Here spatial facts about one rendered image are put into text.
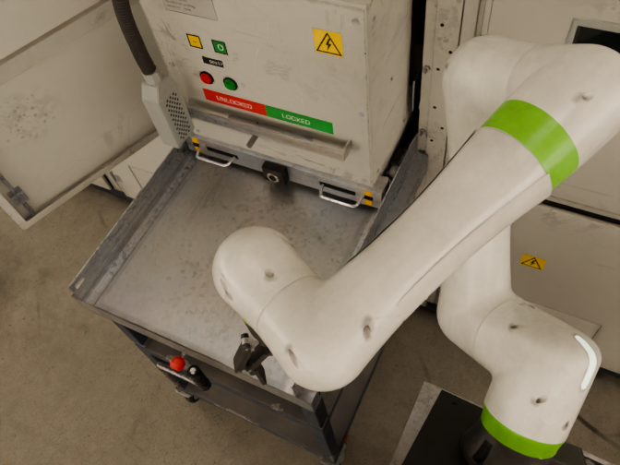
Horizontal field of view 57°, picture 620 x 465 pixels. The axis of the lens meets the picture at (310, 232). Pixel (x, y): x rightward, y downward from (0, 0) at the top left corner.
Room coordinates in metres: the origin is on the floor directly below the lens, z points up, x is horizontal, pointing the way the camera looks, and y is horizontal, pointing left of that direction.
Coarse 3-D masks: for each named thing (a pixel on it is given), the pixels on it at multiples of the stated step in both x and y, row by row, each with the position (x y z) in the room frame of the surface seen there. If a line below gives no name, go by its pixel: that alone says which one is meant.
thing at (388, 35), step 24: (336, 0) 0.81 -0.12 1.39; (360, 0) 0.79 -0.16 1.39; (384, 0) 0.84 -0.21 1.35; (408, 0) 0.94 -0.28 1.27; (384, 24) 0.84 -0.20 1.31; (408, 24) 0.94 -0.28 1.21; (384, 48) 0.84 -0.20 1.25; (408, 48) 0.94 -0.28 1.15; (384, 72) 0.84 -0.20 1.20; (408, 72) 0.95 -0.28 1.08; (384, 96) 0.83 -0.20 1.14; (408, 96) 0.95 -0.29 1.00; (384, 120) 0.83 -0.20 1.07; (408, 120) 0.96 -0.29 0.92; (384, 144) 0.83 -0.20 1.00; (384, 168) 0.83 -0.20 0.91
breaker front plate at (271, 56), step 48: (144, 0) 1.05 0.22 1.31; (240, 0) 0.92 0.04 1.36; (288, 0) 0.86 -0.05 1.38; (192, 48) 1.01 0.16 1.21; (240, 48) 0.93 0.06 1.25; (288, 48) 0.87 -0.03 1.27; (192, 96) 1.04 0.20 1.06; (240, 96) 0.95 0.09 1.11; (288, 96) 0.88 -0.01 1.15; (336, 96) 0.82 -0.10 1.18; (240, 144) 0.98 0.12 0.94; (336, 144) 0.82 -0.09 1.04
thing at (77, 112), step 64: (0, 0) 1.10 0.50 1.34; (64, 0) 1.16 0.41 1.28; (0, 64) 1.05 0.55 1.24; (64, 64) 1.13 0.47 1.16; (128, 64) 1.20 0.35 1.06; (0, 128) 1.02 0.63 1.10; (64, 128) 1.08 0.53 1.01; (128, 128) 1.16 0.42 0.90; (0, 192) 0.97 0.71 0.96; (64, 192) 1.03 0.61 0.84
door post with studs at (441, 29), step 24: (432, 0) 0.91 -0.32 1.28; (456, 0) 0.88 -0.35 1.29; (432, 24) 0.91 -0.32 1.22; (456, 24) 0.88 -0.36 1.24; (432, 48) 0.91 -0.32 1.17; (456, 48) 0.88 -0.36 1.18; (432, 72) 0.90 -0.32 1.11; (432, 96) 0.90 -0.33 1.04; (432, 120) 0.90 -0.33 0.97; (432, 144) 0.89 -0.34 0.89; (432, 168) 0.89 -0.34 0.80
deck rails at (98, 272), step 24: (168, 168) 1.00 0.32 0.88; (408, 168) 0.87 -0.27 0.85; (144, 192) 0.92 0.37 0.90; (168, 192) 0.95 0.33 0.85; (144, 216) 0.89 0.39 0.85; (384, 216) 0.74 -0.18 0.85; (120, 240) 0.82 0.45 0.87; (360, 240) 0.69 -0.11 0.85; (96, 264) 0.75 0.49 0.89; (120, 264) 0.76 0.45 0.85; (72, 288) 0.69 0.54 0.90; (96, 288) 0.71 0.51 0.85; (288, 384) 0.40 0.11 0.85
